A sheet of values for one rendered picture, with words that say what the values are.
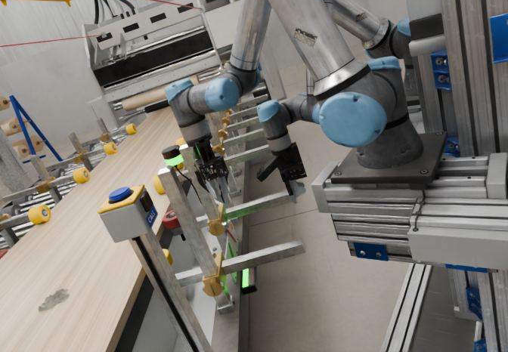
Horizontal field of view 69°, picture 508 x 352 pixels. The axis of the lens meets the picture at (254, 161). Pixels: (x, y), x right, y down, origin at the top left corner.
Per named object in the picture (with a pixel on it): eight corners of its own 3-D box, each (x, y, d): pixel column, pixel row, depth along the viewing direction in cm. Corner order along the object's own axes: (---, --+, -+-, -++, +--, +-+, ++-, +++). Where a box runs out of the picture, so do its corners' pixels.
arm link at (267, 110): (284, 98, 114) (261, 109, 112) (295, 131, 118) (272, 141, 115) (273, 97, 121) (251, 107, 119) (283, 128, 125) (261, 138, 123)
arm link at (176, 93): (178, 83, 89) (156, 90, 94) (195, 125, 93) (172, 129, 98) (198, 74, 95) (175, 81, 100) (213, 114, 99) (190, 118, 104)
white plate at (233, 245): (239, 239, 141) (230, 217, 138) (236, 284, 117) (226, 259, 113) (237, 239, 141) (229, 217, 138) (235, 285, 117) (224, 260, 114)
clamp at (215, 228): (227, 214, 136) (223, 202, 134) (225, 233, 124) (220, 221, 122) (213, 218, 137) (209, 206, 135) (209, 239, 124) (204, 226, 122)
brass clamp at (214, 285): (229, 264, 114) (223, 250, 112) (226, 294, 101) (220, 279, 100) (210, 269, 115) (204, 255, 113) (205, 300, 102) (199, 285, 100)
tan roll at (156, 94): (250, 69, 369) (246, 57, 365) (250, 70, 358) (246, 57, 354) (119, 113, 384) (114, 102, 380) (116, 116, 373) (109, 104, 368)
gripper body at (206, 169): (205, 186, 98) (188, 146, 94) (199, 178, 106) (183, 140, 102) (231, 175, 100) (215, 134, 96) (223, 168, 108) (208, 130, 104)
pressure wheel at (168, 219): (196, 230, 137) (184, 205, 133) (193, 242, 130) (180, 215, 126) (176, 236, 138) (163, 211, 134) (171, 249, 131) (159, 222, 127)
